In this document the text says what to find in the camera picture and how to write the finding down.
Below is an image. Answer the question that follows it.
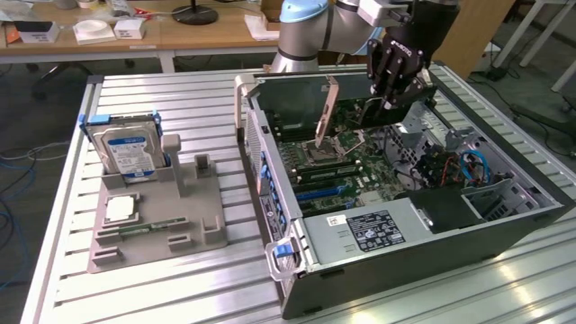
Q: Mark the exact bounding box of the wooden cabinet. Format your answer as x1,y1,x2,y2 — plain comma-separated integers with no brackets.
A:
430,0,517,79

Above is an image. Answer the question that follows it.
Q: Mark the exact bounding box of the metal drive cage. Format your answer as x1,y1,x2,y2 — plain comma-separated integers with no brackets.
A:
389,100,452,150

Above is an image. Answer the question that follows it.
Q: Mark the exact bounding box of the blue floor cable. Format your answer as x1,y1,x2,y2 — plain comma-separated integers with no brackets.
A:
0,161,37,291

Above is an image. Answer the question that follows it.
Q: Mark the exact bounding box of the white paper stack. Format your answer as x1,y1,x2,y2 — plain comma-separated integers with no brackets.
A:
242,13,281,42

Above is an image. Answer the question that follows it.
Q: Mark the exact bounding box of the white box black lid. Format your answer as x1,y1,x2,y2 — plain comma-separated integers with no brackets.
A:
12,20,61,45

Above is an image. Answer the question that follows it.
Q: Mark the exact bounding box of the white floor cable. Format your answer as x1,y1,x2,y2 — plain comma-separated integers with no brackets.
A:
0,140,69,163

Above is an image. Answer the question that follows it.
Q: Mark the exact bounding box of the black chair base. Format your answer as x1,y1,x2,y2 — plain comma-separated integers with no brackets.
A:
25,61,137,99

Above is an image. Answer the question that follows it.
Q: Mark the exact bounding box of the red wire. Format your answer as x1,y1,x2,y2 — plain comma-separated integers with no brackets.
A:
440,155,461,186

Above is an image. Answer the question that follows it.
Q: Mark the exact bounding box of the grey power supply unit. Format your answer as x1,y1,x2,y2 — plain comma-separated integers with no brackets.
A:
294,197,433,268

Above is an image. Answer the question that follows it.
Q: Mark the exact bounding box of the blue case latch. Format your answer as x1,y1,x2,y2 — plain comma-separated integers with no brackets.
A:
270,244,294,260

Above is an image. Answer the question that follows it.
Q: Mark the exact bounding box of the green RAM stick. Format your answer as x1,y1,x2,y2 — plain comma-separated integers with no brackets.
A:
117,218,189,234

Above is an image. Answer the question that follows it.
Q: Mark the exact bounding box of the small white labelled box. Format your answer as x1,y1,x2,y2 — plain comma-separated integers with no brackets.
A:
112,18,148,41

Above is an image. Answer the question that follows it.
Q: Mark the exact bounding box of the wooden desk white frame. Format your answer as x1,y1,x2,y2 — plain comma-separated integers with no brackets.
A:
0,0,289,74

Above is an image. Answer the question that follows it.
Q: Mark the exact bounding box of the white box round recess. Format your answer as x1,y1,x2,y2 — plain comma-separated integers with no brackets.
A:
70,19,117,46

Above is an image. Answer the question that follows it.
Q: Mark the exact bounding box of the black plastic shroud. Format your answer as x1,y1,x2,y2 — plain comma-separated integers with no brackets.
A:
406,188,488,236

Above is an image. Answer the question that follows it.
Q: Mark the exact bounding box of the black Nvidia graphics card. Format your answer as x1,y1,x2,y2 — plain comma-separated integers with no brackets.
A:
314,76,433,149

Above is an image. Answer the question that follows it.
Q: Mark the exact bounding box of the blue data wire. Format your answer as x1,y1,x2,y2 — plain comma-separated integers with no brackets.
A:
458,149,492,186

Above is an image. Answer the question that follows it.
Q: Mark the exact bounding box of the hard disk blue label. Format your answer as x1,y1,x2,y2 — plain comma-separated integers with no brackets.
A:
86,116,162,185

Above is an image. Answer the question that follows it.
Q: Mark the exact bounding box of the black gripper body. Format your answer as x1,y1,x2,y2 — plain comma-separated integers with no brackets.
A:
381,0,461,71

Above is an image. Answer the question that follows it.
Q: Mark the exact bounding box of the CPU socket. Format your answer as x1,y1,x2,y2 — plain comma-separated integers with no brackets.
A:
300,137,350,167

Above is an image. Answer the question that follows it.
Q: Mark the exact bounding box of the black open PC case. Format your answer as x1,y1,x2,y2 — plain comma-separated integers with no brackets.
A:
233,62,576,320

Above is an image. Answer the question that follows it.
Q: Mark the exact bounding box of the blue expansion slot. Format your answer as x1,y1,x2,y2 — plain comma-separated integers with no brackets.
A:
294,186,346,203

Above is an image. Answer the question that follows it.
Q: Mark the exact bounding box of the blue disk caddy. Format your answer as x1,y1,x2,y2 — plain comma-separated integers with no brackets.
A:
78,109,176,186

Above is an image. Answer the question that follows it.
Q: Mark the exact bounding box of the grey printed parts rack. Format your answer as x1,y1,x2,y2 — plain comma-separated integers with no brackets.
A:
86,133,225,275

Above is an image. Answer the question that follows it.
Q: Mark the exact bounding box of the green motherboard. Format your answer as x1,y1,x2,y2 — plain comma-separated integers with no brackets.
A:
269,111,408,217

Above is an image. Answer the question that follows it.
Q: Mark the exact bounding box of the metal disk bay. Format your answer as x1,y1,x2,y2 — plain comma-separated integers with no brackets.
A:
458,178,541,221

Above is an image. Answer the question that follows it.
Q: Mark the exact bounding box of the white table frame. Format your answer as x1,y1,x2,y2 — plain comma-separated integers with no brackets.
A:
492,0,576,92

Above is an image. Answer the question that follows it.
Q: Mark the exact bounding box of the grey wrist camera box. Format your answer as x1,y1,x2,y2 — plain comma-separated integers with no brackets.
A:
357,0,410,28

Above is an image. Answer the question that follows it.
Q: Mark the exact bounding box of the silver CPU chip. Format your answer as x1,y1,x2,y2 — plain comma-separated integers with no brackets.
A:
105,196,137,223

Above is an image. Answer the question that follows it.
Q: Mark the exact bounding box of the black round monitor base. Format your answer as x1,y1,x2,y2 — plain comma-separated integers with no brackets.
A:
170,0,220,26

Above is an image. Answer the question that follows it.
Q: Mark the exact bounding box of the metal socket cover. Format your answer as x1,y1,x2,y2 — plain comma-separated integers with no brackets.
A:
334,130,374,158

